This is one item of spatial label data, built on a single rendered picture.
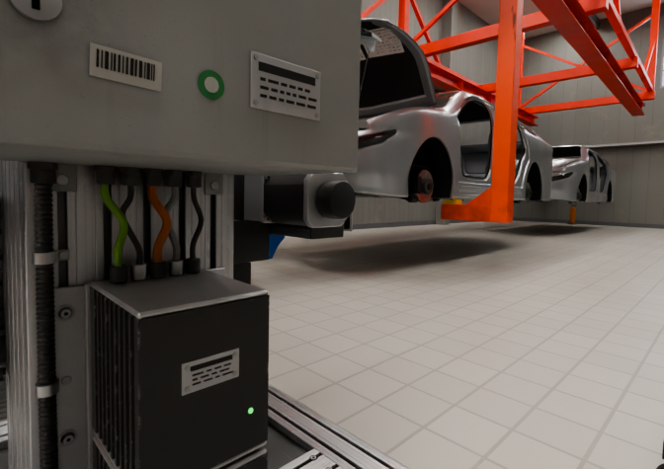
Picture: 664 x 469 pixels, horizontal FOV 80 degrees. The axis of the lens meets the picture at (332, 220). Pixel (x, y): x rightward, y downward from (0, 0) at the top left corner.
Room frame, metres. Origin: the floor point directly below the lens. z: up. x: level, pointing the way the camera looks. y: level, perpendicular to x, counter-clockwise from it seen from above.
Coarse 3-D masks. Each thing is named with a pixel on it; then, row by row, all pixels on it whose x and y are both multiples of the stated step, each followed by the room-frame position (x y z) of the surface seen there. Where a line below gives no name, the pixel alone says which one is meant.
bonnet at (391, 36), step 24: (384, 24) 3.75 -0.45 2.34; (384, 48) 4.00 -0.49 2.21; (408, 48) 3.86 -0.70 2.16; (360, 72) 4.38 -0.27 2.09; (384, 72) 4.20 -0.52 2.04; (408, 72) 4.04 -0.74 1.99; (360, 96) 4.57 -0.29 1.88; (384, 96) 4.36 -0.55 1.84; (408, 96) 4.18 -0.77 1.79; (432, 96) 3.97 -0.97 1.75
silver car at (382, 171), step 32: (448, 96) 4.50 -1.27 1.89; (384, 128) 3.44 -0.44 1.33; (416, 128) 3.53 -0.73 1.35; (448, 128) 3.91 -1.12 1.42; (384, 160) 3.39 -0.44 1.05; (416, 160) 4.09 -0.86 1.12; (448, 160) 4.00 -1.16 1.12; (480, 160) 7.54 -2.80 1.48; (544, 160) 6.17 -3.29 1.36; (384, 192) 3.43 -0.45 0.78; (416, 192) 3.68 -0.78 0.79; (448, 192) 4.08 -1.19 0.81; (480, 192) 4.52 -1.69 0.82; (544, 192) 6.24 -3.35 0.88
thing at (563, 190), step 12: (552, 156) 10.78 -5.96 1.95; (564, 156) 10.70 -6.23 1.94; (576, 156) 10.54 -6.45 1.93; (588, 156) 8.69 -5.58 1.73; (600, 156) 9.81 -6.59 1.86; (552, 168) 7.96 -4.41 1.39; (564, 168) 7.89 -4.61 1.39; (576, 168) 7.91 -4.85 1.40; (588, 168) 8.40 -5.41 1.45; (600, 168) 11.06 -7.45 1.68; (612, 168) 10.42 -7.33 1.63; (552, 180) 7.87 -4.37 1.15; (564, 180) 7.82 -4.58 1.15; (576, 180) 7.88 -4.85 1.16; (588, 180) 8.41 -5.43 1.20; (600, 180) 10.30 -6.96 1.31; (612, 180) 10.43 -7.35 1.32; (552, 192) 7.87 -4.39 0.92; (564, 192) 7.83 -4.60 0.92; (576, 192) 7.90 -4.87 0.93; (588, 192) 8.48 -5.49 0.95; (600, 192) 9.60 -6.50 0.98; (612, 192) 10.59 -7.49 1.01
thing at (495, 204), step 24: (504, 0) 3.77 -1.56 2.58; (504, 24) 3.76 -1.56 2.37; (504, 48) 3.76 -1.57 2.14; (504, 72) 3.75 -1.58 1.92; (504, 96) 3.74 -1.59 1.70; (504, 120) 3.74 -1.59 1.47; (504, 144) 3.73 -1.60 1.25; (504, 168) 3.72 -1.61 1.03; (504, 192) 3.71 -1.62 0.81; (456, 216) 4.03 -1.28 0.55; (480, 216) 3.86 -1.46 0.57; (504, 216) 3.71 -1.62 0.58
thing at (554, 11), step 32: (384, 0) 6.91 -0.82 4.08; (544, 0) 4.55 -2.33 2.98; (576, 0) 5.00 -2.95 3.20; (608, 0) 5.26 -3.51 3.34; (480, 32) 6.30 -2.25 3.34; (576, 32) 5.35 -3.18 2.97; (576, 64) 10.70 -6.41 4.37; (608, 64) 6.57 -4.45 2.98; (640, 64) 7.89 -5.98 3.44; (480, 96) 9.22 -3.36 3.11; (640, 96) 9.69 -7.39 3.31
